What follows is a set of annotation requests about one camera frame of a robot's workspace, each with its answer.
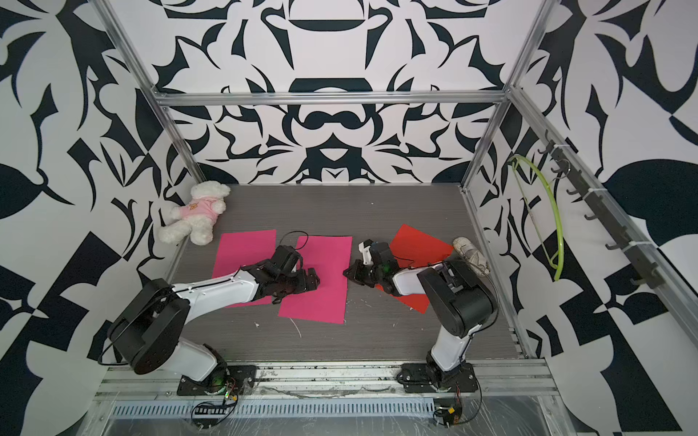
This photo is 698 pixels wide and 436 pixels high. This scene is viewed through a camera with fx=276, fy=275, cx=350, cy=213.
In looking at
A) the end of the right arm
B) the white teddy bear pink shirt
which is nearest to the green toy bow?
the end of the right arm

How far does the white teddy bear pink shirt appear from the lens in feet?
3.14

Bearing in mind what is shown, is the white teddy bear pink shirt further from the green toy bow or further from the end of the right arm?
the green toy bow

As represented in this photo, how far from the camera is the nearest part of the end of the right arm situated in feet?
2.47

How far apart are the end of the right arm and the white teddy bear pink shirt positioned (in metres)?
0.52
